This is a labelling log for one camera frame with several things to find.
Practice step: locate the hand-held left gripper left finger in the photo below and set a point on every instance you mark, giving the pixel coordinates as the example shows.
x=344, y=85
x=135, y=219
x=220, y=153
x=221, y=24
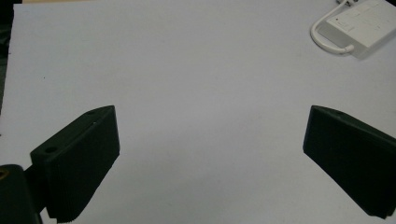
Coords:
x=77, y=161

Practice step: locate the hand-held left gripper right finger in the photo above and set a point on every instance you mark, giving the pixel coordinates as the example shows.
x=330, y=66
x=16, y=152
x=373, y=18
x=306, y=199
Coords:
x=351, y=155

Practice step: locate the white power strip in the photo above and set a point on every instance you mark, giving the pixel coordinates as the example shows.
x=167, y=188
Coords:
x=361, y=26

